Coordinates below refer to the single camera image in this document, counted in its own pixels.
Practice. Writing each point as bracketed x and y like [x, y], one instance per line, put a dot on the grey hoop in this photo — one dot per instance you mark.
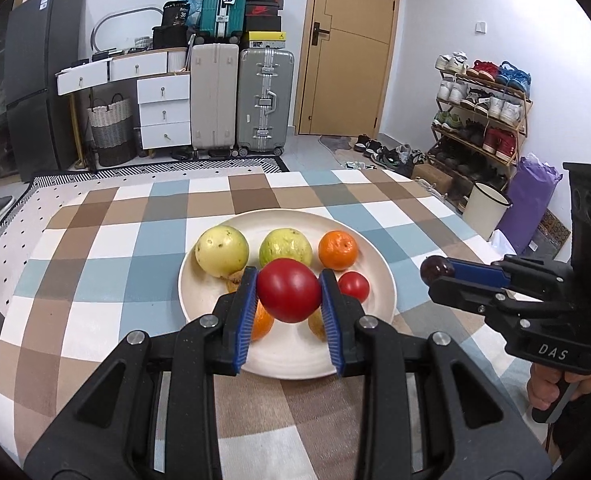
[125, 12]

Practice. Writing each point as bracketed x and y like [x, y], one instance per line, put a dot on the blue plastic bag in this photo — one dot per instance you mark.
[194, 7]

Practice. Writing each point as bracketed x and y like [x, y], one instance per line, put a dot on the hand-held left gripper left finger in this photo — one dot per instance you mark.
[245, 310]

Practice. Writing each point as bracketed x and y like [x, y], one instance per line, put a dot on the person's right forearm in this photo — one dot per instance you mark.
[590, 425]

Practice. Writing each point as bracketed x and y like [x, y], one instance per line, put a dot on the cream round plate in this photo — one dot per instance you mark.
[203, 305]

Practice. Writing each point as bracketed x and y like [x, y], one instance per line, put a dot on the dark grey fridge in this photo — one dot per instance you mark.
[43, 90]

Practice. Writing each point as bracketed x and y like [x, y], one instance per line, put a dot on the cardboard box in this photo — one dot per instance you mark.
[433, 177]

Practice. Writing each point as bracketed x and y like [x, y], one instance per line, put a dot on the wooden shoe rack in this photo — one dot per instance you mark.
[523, 125]

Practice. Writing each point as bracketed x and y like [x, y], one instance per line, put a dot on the yellow guava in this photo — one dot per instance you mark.
[221, 251]

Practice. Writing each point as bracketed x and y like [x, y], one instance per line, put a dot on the checked tablecloth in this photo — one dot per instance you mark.
[100, 285]

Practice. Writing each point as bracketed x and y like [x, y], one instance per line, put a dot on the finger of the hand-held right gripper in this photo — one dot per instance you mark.
[463, 292]
[478, 271]

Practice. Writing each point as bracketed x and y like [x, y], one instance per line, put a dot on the yellow pole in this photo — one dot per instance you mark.
[78, 130]

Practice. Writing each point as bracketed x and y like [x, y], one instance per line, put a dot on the black bag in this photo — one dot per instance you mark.
[170, 27]

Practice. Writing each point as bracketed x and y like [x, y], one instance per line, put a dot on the teal suitcase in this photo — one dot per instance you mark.
[225, 0]

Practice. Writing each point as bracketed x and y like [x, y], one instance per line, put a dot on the brown door mat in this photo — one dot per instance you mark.
[548, 232]

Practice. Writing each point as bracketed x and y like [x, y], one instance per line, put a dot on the red black shoe box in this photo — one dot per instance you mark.
[263, 9]

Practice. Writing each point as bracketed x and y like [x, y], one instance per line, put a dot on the small orange mandarin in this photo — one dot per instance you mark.
[338, 250]

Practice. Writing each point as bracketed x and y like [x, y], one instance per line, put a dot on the dark shoes pile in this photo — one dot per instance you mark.
[390, 155]

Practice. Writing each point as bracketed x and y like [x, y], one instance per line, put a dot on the large red tomato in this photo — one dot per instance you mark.
[289, 290]

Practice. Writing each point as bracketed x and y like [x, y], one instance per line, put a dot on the grey floor mat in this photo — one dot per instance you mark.
[335, 147]

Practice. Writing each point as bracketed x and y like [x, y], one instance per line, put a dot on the beige suitcase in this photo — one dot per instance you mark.
[214, 100]

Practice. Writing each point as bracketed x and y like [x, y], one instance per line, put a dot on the white desk with drawers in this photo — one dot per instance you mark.
[163, 110]

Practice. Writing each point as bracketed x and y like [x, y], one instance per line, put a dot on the dark purple plum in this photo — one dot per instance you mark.
[435, 269]

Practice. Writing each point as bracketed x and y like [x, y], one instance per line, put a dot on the purple bag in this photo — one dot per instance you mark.
[530, 200]

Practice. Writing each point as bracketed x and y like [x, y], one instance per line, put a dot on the brown round fruit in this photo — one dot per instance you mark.
[234, 281]
[318, 327]

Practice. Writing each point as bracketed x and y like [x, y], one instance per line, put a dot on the small red tomato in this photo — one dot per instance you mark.
[354, 286]

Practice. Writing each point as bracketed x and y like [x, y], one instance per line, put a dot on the yellow shoe box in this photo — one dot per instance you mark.
[268, 40]

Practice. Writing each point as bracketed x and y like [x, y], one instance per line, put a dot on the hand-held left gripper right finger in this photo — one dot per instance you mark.
[331, 320]

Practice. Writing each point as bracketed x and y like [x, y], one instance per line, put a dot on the black white patterned rug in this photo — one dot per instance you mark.
[175, 167]

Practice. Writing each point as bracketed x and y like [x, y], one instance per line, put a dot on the large orange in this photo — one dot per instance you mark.
[263, 325]

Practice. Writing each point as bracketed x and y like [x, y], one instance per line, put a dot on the woven laundry basket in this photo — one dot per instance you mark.
[111, 132]

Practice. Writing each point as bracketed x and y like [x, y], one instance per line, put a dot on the white bucket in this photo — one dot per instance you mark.
[483, 210]

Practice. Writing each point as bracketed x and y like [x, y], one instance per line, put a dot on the dotted grey blanket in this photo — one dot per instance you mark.
[25, 210]

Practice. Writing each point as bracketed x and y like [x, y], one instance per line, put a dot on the person's right hand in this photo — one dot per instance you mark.
[543, 387]

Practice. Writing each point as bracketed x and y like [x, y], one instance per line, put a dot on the white wall switch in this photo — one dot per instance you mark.
[481, 27]

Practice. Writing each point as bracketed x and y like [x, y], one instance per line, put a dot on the wooden door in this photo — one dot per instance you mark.
[350, 50]

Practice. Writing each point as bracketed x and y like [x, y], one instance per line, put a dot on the colourful sneaker collection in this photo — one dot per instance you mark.
[498, 105]

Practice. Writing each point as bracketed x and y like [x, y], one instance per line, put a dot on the green guava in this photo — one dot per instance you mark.
[284, 246]

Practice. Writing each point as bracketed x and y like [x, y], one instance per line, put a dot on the silver suitcase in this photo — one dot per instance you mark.
[265, 105]

